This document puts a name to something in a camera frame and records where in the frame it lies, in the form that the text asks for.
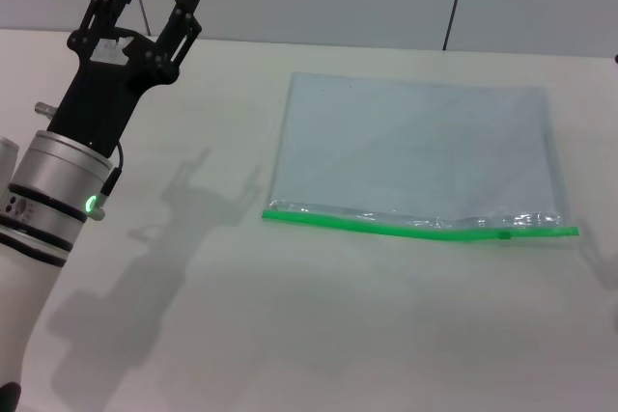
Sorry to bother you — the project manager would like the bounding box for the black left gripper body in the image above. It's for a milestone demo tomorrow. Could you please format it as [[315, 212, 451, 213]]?
[[47, 24, 181, 152]]

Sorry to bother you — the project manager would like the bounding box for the clear green-zip document bag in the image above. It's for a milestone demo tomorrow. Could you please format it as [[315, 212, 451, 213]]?
[[261, 71, 580, 242]]

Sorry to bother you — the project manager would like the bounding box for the short black cable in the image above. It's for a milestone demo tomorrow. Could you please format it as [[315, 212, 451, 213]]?
[[98, 140, 126, 204]]

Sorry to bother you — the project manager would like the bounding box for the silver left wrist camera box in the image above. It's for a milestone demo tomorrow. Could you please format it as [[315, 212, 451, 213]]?
[[0, 135, 21, 179]]

